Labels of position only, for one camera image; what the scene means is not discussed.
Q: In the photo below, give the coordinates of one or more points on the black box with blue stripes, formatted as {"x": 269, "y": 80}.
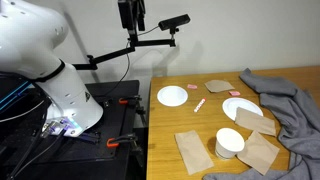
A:
{"x": 13, "y": 91}

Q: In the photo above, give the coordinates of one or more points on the red dotted white marker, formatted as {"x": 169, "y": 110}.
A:
{"x": 200, "y": 105}

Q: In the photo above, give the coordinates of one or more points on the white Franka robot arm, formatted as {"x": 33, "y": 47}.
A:
{"x": 33, "y": 50}

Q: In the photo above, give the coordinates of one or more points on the white paper cup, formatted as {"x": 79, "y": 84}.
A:
{"x": 230, "y": 141}

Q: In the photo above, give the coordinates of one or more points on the black robot mounting stand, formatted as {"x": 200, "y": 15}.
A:
{"x": 110, "y": 123}

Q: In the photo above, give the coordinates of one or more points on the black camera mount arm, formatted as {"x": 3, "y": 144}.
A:
{"x": 110, "y": 55}

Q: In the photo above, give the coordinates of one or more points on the orange black clamp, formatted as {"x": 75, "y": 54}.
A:
{"x": 120, "y": 140}
{"x": 128, "y": 100}

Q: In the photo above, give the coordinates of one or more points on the black box on mount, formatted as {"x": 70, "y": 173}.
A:
{"x": 126, "y": 13}

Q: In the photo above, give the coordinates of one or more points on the white plate under napkin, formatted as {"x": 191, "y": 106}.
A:
{"x": 233, "y": 106}

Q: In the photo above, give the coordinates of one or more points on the bare white plate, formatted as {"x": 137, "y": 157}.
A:
{"x": 172, "y": 96}

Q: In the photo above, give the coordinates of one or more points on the black external camera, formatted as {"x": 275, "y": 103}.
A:
{"x": 174, "y": 22}

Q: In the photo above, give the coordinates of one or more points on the pink sticky note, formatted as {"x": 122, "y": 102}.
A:
{"x": 192, "y": 86}
{"x": 234, "y": 93}

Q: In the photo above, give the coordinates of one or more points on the grey fabric cloth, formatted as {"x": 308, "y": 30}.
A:
{"x": 293, "y": 110}

